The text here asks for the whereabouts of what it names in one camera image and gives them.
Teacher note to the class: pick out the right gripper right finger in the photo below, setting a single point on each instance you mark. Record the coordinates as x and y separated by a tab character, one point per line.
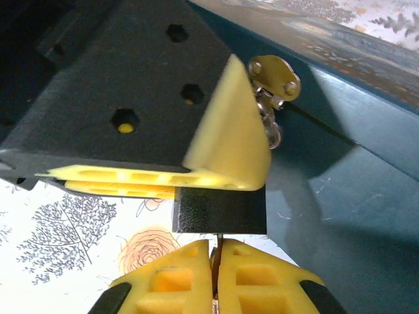
262	288

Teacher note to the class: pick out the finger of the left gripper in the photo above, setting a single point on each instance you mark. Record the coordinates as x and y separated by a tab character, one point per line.
124	189
131	98

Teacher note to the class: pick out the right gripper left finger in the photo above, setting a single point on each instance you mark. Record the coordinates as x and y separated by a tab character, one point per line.
170	288

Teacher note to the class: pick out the black padlock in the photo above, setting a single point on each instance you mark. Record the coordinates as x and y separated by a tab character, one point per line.
219	209

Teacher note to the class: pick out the teal box with painted lid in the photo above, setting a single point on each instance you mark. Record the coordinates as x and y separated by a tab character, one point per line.
343	196

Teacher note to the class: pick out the brass box latch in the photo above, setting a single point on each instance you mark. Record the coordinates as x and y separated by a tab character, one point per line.
276	73

